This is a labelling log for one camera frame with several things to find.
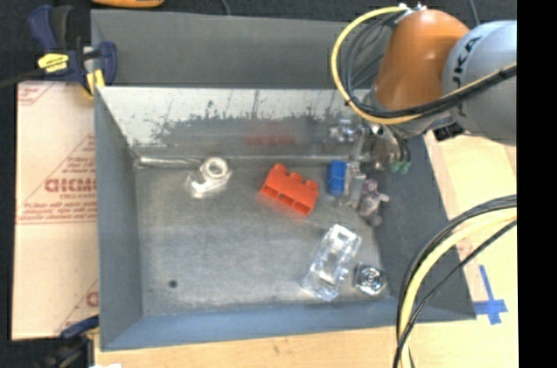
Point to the round silver metal cap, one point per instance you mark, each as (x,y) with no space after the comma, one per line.
(371,280)

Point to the brown cardboard board, red print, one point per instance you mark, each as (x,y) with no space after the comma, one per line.
(52,253)

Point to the white plastic tape dispenser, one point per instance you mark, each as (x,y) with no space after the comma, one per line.
(209,179)

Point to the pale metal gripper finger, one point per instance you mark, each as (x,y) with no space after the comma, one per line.
(346,194)
(359,188)

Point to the grey metal bin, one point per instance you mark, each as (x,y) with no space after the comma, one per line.
(226,253)

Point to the purple toy figure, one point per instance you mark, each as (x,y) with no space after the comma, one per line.
(372,201)

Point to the clear plastic box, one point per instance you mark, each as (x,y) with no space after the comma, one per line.
(333,262)

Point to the black cylinder on white bracket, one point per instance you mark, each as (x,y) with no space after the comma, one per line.
(448,132)

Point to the orange toy brick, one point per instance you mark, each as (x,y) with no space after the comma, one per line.
(289,192)

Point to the blue plastic cylinder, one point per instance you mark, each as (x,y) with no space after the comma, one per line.
(336,179)

